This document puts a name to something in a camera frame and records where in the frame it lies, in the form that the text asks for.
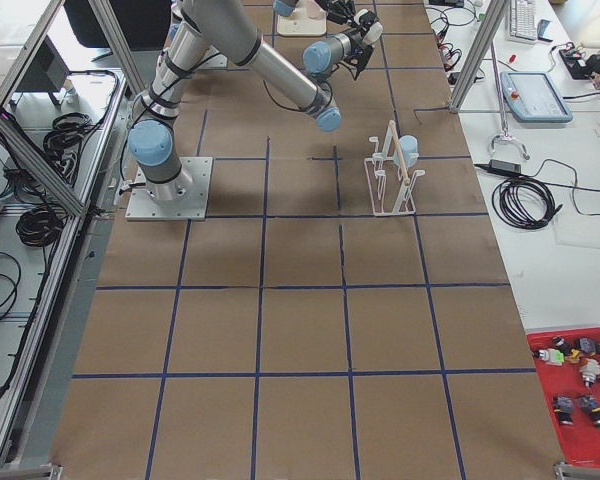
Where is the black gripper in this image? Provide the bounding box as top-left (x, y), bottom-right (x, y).
top-left (342, 9), bottom-right (380, 80)

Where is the pale green white cup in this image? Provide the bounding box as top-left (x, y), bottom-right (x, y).
top-left (358, 12), bottom-right (383, 45)

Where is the light blue plastic cup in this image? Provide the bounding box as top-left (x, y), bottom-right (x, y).
top-left (399, 135), bottom-right (419, 169)

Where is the blue teach pendant tablet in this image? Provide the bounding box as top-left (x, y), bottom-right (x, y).
top-left (500, 72), bottom-right (573, 124)

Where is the black power adapter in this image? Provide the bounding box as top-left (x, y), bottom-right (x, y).
top-left (488, 159), bottom-right (521, 177)

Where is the red parts tray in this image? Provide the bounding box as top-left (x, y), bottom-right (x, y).
top-left (527, 327), bottom-right (600, 468)

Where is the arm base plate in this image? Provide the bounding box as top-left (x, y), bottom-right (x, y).
top-left (125, 157), bottom-right (213, 221)
top-left (276, 11), bottom-right (327, 37)

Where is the white wire cup rack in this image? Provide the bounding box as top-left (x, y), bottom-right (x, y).
top-left (364, 120), bottom-right (425, 217)

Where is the aluminium frame post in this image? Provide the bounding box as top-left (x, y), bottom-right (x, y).
top-left (449, 0), bottom-right (509, 113)

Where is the coiled black cable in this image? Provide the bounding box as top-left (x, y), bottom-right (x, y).
top-left (497, 178), bottom-right (564, 231)

